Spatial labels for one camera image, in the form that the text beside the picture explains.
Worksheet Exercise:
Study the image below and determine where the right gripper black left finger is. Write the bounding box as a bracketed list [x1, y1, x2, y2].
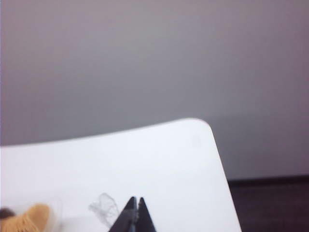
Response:
[110, 196, 138, 232]

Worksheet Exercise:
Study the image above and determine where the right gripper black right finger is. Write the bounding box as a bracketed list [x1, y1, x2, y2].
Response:
[135, 196, 157, 232]

